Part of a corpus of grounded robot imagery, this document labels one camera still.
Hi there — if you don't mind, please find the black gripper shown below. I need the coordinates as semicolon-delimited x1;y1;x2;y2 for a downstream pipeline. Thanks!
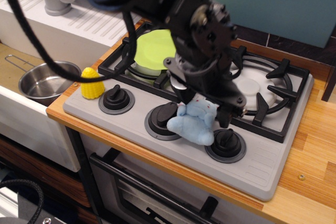
164;50;247;128

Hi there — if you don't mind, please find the light blue stuffed hippo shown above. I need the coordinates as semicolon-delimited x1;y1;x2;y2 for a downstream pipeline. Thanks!
166;98;217;146

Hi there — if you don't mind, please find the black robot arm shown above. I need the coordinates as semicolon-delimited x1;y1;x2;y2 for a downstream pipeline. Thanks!
88;0;246;127

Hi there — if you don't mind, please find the black left burner grate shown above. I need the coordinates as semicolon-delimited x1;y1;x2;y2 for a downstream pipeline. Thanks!
97;20;184;99

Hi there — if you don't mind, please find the black burner grate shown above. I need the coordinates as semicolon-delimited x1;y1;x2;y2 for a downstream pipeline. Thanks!
97;20;184;99
231;46;313;143

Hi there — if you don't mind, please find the black right stove knob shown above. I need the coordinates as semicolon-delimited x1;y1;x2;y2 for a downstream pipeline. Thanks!
205;129;247;164

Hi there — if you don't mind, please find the black stove knob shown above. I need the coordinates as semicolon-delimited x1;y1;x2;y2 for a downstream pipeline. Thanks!
205;129;247;164
99;84;135;115
144;102;180;141

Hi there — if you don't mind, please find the black middle stove knob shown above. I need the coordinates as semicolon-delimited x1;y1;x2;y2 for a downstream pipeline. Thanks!
144;102;180;141

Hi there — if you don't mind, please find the grey toy stove top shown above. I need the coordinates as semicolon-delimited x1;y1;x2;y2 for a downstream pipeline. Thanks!
63;23;314;201

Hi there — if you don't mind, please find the black right burner grate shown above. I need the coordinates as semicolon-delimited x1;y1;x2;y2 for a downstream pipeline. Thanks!
231;46;313;143

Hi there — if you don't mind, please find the green plastic plate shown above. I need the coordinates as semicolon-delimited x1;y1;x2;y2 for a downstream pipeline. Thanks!
134;29;176;70

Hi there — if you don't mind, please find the black left stove knob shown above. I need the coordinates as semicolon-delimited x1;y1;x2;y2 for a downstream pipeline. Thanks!
99;84;135;115

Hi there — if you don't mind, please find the yellow toy corn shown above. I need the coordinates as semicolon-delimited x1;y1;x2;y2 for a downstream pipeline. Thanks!
81;67;105;99

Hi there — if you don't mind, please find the toy oven door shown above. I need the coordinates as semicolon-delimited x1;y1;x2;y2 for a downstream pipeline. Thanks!
88;148;268;223

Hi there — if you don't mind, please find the white toy sink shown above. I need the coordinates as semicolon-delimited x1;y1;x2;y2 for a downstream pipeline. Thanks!
1;0;127;172

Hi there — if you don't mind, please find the steel pot with handle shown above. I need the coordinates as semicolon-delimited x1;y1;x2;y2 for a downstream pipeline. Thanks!
5;55;73;106

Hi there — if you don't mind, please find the black braided cable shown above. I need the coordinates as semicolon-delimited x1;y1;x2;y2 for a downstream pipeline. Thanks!
0;179;44;224

